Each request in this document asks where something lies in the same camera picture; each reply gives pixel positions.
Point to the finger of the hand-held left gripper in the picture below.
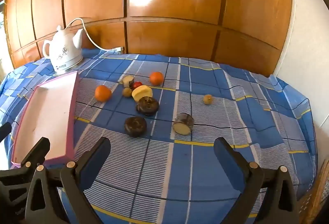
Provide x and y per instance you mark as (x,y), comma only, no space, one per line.
(4,130)
(38,148)

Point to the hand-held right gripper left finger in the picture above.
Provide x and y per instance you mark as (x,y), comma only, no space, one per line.
(96,159)

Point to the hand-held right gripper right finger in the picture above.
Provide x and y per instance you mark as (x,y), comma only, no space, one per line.
(230,164)

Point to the pink tray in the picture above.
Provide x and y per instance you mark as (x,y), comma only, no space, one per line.
(51,116)

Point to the dark brown water chestnut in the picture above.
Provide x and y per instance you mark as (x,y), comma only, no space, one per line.
(147,106)
(135,126)

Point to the thick cut sugarcane piece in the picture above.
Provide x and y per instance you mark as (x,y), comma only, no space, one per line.
(183,124)

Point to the orange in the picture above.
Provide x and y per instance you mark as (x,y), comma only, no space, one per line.
(156,78)
(103,93)

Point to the small tan round fruit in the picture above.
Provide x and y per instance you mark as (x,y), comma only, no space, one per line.
(208,99)
(126,92)

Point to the yellow fruit chunk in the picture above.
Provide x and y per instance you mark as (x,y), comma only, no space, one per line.
(142,92)

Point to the small cut sugarcane piece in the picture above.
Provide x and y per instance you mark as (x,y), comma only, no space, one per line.
(128,81)

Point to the red cherry tomato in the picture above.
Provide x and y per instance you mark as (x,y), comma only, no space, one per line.
(138,84)

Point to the blue plaid tablecloth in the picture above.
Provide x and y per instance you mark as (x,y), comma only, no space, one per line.
(218,123)

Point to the woven wicker furniture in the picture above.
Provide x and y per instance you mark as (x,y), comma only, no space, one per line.
(314,200)

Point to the white ceramic electric kettle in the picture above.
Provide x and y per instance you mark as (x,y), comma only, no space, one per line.
(65,54)

